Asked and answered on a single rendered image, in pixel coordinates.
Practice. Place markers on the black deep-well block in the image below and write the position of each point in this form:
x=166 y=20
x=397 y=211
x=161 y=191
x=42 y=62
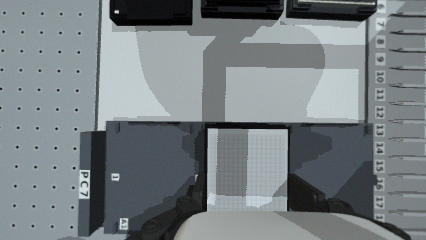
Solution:
x=244 y=3

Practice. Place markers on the white well plate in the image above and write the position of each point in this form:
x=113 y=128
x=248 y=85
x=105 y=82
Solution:
x=339 y=3

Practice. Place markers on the grey perforated base plate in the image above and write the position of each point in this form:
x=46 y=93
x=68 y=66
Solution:
x=48 y=52

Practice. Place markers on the dark grey plate carrier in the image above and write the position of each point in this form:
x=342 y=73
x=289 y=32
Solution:
x=136 y=170

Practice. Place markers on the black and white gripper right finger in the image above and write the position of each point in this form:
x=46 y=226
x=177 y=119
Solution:
x=303 y=197

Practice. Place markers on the light grey multi-well plate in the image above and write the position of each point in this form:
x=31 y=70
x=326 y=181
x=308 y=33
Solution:
x=246 y=167

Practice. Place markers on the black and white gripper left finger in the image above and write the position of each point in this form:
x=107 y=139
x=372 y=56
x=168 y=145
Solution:
x=166 y=225

